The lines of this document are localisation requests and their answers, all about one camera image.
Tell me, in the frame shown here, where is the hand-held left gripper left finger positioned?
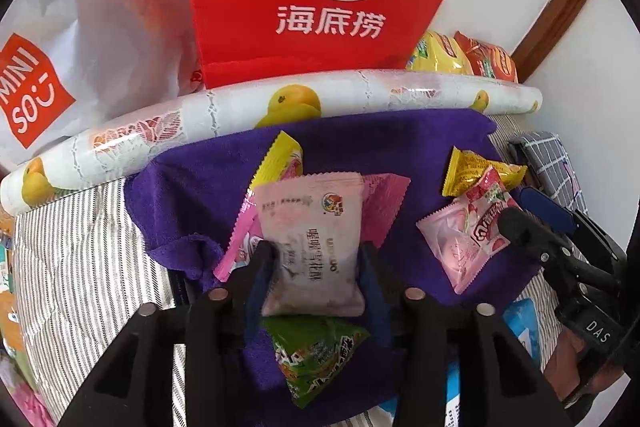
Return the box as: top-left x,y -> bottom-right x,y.
57,239 -> 281,427

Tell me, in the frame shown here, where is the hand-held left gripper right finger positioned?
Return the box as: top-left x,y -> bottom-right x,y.
357,243 -> 571,427

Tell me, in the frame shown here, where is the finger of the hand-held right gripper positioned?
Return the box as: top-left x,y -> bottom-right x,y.
519,186 -> 628,268
500,207 -> 616,293

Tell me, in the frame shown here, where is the pink strawberry snack packet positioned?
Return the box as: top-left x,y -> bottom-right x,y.
416,167 -> 521,294

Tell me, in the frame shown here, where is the green snack packet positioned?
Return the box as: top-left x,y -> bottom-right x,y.
262,314 -> 371,413

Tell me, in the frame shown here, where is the pale pink pastry packet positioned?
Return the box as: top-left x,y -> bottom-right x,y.
254,172 -> 367,318

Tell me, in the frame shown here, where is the yellow snack packet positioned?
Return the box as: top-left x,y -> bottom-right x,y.
442,147 -> 527,198

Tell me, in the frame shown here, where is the pink zigzag edged packet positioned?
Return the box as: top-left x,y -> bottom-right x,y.
361,173 -> 412,249

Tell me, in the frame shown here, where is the pink packet with yellow end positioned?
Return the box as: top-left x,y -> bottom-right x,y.
214,131 -> 304,280

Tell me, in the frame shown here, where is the person's right hand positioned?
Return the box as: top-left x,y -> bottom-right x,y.
542,331 -> 603,403

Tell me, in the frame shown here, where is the grey checked cloth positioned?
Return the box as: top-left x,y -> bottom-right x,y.
507,132 -> 573,208

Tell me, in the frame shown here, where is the blue box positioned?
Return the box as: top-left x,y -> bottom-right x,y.
370,298 -> 542,427

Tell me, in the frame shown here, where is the purple towel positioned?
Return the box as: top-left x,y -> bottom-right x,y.
124,108 -> 538,423

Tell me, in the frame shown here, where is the orange chip bag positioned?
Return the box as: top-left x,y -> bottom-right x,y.
454,32 -> 519,82

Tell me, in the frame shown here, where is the yellow chip bag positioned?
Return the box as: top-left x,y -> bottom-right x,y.
405,31 -> 473,75

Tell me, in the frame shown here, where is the fruit printed paper roll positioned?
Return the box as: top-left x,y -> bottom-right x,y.
0,68 -> 543,210

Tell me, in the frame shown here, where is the white plastic shopping bag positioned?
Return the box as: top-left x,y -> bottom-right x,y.
0,0 -> 206,172

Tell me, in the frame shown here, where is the brown wooden door frame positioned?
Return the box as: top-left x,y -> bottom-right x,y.
510,0 -> 601,85

